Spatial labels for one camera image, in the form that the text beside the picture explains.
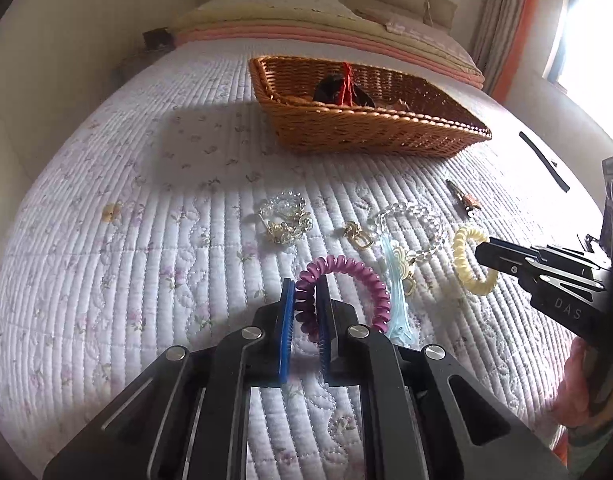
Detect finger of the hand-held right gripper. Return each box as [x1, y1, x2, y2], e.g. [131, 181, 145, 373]
[475, 240, 607, 307]
[491, 236, 612, 271]

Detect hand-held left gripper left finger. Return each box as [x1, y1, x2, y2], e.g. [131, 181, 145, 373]
[42, 278, 297, 480]

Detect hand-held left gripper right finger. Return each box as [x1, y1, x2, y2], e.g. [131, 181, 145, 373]
[314, 275, 573, 480]

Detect yellow spiral hair tie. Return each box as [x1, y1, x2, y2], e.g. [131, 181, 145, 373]
[453, 225, 499, 295]

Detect purple spiral hair tie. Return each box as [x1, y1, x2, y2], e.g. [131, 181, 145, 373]
[294, 255, 391, 335]

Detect person's right forearm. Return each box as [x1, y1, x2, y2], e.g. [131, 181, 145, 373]
[567, 390, 613, 473]

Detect person's right hand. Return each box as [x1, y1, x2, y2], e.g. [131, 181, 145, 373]
[557, 337, 601, 423]

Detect brown and gold hair clip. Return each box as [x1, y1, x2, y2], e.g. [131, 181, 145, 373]
[447, 179, 482, 217]

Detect light blue hair clip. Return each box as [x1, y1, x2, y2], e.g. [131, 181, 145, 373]
[379, 232, 418, 350]

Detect gold clasp charm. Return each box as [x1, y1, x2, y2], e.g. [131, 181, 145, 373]
[343, 222, 373, 251]

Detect white floral quilted bedspread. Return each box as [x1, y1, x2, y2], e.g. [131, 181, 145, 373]
[0, 40, 610, 480]

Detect brown wicker basket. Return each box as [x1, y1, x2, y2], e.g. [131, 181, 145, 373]
[249, 55, 492, 157]

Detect bright window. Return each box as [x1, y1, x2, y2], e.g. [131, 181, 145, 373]
[545, 0, 613, 126]

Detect red tassel ornament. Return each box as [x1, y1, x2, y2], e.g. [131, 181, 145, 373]
[337, 62, 356, 109]

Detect black hair accessory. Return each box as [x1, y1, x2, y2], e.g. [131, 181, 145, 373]
[313, 75, 380, 110]

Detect beige and orange curtain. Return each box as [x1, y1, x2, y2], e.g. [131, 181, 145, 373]
[471, 0, 543, 97]

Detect pillows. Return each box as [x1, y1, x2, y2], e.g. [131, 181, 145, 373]
[172, 24, 485, 92]

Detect dark bedside box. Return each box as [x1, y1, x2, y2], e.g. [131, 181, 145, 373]
[142, 27, 176, 52]

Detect white pillow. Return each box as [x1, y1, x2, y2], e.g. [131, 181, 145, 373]
[195, 0, 360, 20]

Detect clear bead bracelet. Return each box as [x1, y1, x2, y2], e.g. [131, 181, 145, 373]
[367, 202, 450, 264]

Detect pearl and gold chain bracelet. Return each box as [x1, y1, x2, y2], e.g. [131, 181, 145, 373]
[257, 191, 314, 247]

